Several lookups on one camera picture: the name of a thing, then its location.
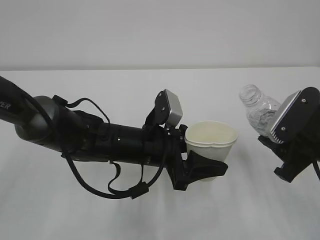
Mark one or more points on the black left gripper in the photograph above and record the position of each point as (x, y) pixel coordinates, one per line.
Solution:
(165, 145)

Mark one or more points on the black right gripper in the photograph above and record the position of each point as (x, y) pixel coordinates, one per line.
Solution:
(295, 156)

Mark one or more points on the white paper cup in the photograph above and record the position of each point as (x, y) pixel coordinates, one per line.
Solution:
(211, 139)

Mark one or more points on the clear water bottle green label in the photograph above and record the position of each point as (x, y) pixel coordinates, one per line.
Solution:
(259, 108)

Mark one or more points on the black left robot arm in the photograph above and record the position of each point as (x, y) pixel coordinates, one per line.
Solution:
(54, 123)

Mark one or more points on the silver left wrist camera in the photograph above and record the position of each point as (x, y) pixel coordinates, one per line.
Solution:
(167, 110)

